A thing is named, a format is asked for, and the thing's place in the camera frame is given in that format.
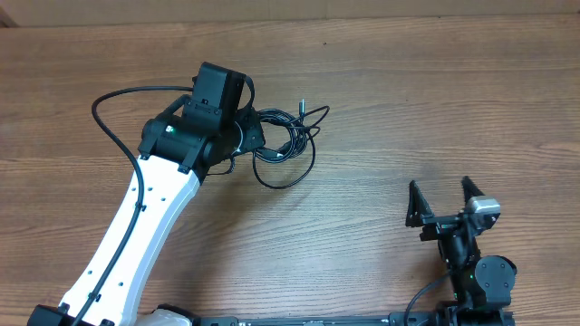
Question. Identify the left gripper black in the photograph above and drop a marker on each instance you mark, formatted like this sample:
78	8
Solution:
255	136

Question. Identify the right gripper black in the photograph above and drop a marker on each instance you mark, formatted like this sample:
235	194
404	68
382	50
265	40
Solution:
420	213

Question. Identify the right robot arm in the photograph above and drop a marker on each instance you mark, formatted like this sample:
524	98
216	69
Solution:
481	284

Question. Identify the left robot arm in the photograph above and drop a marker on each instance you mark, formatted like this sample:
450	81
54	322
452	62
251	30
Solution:
201	128

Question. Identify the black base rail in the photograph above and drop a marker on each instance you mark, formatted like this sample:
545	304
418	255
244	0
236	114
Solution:
392	319

